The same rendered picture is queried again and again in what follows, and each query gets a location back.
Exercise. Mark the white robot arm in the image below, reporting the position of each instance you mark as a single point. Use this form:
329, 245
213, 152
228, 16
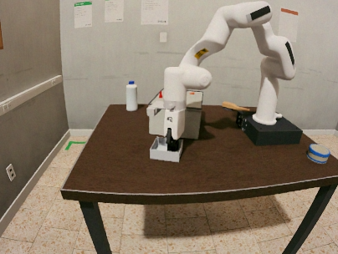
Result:
279, 63

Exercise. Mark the white bottle with blue cap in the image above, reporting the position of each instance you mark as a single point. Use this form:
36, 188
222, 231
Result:
131, 96

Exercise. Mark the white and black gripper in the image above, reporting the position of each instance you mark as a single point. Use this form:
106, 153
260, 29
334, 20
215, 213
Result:
173, 128

